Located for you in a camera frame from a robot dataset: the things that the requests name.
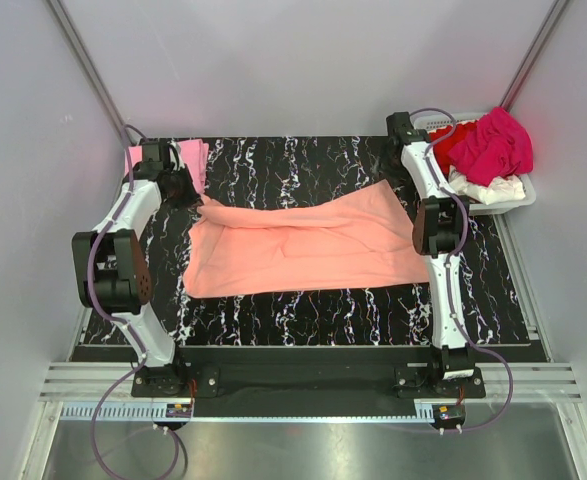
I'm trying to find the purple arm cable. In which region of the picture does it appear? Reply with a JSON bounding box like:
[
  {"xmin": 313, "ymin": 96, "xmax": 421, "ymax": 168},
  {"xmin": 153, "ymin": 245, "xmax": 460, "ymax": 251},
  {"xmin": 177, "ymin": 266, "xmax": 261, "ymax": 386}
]
[
  {"xmin": 397, "ymin": 107, "xmax": 517, "ymax": 434},
  {"xmin": 85, "ymin": 123, "xmax": 189, "ymax": 476}
]

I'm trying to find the folded pink t shirt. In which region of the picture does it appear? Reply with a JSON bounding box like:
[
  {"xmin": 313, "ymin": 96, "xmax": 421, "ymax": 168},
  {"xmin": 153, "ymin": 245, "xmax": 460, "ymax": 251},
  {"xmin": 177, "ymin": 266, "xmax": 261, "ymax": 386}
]
[{"xmin": 126, "ymin": 139, "xmax": 210, "ymax": 194}]

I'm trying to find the white crumpled t shirt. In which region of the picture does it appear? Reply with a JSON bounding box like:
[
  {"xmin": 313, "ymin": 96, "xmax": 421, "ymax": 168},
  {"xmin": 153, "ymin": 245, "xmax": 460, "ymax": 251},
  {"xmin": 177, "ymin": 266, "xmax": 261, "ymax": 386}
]
[{"xmin": 448, "ymin": 167, "xmax": 526, "ymax": 205}]

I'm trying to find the electronics board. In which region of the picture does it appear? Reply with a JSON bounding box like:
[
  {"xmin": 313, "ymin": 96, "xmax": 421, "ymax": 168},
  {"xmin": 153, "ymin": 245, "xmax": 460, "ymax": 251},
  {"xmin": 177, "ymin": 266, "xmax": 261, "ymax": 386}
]
[
  {"xmin": 165, "ymin": 403, "xmax": 194, "ymax": 418},
  {"xmin": 434, "ymin": 404, "xmax": 466, "ymax": 424}
]

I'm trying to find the salmon orange t shirt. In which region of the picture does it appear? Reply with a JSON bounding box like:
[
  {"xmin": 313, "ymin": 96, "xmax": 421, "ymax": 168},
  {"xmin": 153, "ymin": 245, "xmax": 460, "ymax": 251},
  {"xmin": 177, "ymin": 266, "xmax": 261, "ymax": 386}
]
[{"xmin": 183, "ymin": 180, "xmax": 428, "ymax": 299}]

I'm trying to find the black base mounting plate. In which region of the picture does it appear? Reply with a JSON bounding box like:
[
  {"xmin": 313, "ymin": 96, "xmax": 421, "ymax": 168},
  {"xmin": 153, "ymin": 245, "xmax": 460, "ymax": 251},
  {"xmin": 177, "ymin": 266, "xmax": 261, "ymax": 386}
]
[{"xmin": 132, "ymin": 346, "xmax": 486, "ymax": 421}]

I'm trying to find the left aluminium frame post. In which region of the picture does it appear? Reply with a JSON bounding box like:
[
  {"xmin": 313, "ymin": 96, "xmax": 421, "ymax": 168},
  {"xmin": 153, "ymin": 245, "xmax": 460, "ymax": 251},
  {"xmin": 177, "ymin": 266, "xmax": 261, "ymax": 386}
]
[{"xmin": 43, "ymin": 0, "xmax": 133, "ymax": 145}]

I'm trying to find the right electronics board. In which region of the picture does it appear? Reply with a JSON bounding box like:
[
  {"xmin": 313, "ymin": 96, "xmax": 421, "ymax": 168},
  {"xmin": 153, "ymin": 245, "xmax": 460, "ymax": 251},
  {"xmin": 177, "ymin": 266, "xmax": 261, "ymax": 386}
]
[{"xmin": 434, "ymin": 404, "xmax": 466, "ymax": 424}]

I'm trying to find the left electronics board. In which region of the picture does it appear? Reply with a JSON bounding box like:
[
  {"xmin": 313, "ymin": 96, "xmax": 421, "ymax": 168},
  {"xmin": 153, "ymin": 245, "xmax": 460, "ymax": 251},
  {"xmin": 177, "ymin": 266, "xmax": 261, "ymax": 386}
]
[{"xmin": 165, "ymin": 403, "xmax": 194, "ymax": 418}]

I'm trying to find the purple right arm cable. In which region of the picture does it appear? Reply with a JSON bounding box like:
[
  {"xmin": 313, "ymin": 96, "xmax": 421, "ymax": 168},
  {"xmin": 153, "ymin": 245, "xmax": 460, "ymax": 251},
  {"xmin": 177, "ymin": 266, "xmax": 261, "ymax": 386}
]
[{"xmin": 397, "ymin": 107, "xmax": 517, "ymax": 434}]

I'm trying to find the magenta crumpled t shirt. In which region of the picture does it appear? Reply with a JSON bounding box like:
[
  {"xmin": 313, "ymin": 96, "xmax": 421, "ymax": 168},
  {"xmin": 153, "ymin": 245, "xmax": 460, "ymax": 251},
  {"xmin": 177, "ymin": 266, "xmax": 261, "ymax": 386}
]
[{"xmin": 448, "ymin": 107, "xmax": 534, "ymax": 187}]

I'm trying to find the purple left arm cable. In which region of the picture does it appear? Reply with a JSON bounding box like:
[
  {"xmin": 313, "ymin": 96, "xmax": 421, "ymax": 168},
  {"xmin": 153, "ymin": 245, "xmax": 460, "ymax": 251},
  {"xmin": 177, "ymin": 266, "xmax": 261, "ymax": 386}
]
[{"xmin": 85, "ymin": 123, "xmax": 189, "ymax": 476}]

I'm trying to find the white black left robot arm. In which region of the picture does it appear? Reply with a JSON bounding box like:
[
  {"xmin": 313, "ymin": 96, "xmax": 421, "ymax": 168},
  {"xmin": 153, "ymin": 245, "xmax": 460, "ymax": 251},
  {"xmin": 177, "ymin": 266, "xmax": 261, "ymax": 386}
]
[{"xmin": 72, "ymin": 138, "xmax": 209, "ymax": 396}]

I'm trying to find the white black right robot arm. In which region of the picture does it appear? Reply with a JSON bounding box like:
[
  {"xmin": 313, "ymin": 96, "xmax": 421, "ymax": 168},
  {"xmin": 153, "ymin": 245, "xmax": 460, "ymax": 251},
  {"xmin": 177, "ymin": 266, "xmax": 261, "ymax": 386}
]
[{"xmin": 386, "ymin": 111, "xmax": 475, "ymax": 397}]

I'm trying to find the aluminium frame post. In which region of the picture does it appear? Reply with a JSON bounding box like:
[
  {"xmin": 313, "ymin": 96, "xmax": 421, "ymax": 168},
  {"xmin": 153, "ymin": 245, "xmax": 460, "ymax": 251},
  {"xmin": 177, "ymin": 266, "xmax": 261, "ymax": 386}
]
[
  {"xmin": 500, "ymin": 0, "xmax": 572, "ymax": 111},
  {"xmin": 43, "ymin": 0, "xmax": 133, "ymax": 145}
]

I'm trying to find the aluminium front rail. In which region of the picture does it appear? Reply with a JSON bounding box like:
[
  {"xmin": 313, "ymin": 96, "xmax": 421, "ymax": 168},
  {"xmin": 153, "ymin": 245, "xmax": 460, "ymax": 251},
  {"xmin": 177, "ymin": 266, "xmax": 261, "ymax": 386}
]
[{"xmin": 40, "ymin": 362, "xmax": 582, "ymax": 403}]

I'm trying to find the white plastic laundry basket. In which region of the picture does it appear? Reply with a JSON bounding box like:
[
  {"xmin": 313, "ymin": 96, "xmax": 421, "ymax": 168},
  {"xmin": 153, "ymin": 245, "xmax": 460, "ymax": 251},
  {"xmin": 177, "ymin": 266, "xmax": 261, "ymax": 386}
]
[{"xmin": 412, "ymin": 112, "xmax": 537, "ymax": 215}]

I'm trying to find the grey slotted cable duct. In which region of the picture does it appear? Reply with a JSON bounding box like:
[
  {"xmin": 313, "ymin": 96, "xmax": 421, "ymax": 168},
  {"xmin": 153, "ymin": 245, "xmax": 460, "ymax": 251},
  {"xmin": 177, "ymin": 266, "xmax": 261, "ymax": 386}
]
[{"xmin": 60, "ymin": 401, "xmax": 458, "ymax": 426}]

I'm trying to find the right aluminium frame post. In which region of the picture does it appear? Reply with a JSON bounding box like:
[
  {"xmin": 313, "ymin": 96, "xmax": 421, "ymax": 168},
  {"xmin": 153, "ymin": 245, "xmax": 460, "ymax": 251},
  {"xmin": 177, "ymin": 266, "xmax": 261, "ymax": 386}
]
[{"xmin": 500, "ymin": 0, "xmax": 572, "ymax": 111}]

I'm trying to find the red crumpled t shirt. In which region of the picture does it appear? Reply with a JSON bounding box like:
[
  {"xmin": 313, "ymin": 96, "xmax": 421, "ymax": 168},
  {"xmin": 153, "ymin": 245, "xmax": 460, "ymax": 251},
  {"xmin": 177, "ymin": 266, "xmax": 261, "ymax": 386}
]
[{"xmin": 429, "ymin": 121, "xmax": 477, "ymax": 165}]

